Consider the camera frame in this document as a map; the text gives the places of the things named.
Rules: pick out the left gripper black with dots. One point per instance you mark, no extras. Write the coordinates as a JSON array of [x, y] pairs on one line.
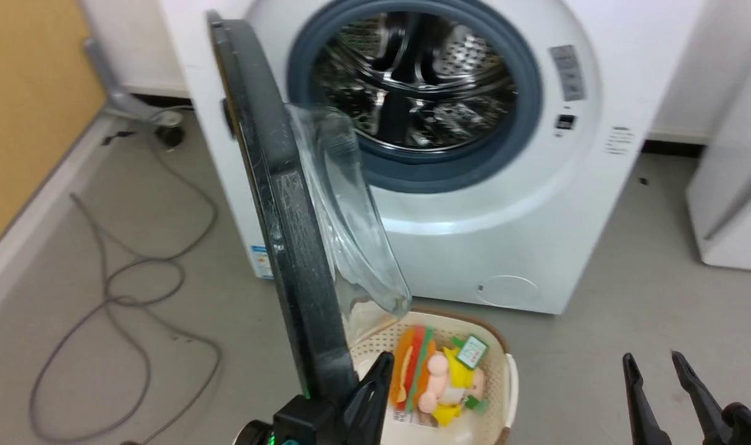
[[310, 423]]

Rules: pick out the green and white tag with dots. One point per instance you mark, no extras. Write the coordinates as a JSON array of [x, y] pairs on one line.
[[472, 351]]

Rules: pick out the dark round washing machine door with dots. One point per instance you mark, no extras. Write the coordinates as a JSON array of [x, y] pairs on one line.
[[288, 216]]

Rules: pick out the hamburger plush toy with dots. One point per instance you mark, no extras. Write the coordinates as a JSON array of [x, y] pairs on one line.
[[409, 364]]

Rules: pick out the small doll with yellow clothes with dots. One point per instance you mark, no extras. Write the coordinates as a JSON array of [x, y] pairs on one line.
[[452, 386]]

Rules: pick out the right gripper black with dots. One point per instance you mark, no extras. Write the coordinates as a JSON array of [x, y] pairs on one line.
[[749, 425]]

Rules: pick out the beige plastic laundry basket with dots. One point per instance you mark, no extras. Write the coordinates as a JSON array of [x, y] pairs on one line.
[[496, 395]]

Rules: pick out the grey wheeled stand leg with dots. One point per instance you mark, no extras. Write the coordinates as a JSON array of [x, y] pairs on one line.
[[112, 86]]

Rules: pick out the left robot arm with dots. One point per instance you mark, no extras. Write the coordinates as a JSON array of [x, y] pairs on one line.
[[254, 434]]

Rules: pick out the white cabinet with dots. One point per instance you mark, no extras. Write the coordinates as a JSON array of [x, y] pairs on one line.
[[737, 185]]

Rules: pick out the steel washing machine drum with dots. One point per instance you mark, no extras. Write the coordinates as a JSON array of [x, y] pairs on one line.
[[418, 80]]

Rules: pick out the white front-load washing machine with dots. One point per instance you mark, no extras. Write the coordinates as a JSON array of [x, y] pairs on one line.
[[511, 235]]

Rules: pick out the grey rubber door gasket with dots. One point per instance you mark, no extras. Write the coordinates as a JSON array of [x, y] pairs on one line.
[[523, 123]]

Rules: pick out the round white filter cover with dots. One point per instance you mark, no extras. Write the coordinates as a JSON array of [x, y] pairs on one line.
[[509, 290]]

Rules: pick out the blue and white energy sticker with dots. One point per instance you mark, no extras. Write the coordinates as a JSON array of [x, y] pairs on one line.
[[262, 262]]

